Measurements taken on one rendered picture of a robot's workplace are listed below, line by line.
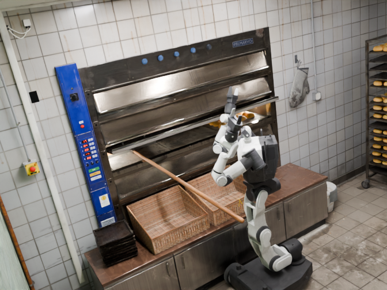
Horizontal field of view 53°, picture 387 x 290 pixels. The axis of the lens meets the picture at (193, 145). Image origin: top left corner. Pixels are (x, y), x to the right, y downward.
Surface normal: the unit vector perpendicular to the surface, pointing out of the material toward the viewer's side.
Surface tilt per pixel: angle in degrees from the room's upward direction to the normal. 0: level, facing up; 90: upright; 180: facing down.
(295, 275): 0
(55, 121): 90
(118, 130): 70
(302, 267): 0
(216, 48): 90
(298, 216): 90
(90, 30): 90
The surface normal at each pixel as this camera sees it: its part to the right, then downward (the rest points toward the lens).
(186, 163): 0.42, -0.11
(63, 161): 0.50, 0.22
